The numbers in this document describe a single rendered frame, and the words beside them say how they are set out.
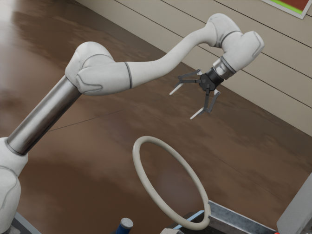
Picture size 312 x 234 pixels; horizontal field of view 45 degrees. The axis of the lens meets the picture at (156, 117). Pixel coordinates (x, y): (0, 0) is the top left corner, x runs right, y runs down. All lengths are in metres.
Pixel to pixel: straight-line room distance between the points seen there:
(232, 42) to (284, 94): 6.46
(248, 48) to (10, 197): 1.04
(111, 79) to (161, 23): 7.53
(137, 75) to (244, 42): 0.44
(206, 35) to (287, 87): 6.41
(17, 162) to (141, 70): 0.64
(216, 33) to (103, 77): 0.52
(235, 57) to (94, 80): 0.55
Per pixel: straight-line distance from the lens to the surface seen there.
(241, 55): 1.49
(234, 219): 1.87
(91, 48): 1.45
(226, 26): 1.58
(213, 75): 1.52
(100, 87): 1.31
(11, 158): 1.60
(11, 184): 1.48
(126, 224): 2.99
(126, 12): 9.31
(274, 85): 7.96
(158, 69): 1.37
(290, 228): 1.83
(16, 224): 1.72
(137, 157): 1.55
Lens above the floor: 2.04
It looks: 23 degrees down
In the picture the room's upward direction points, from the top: 24 degrees clockwise
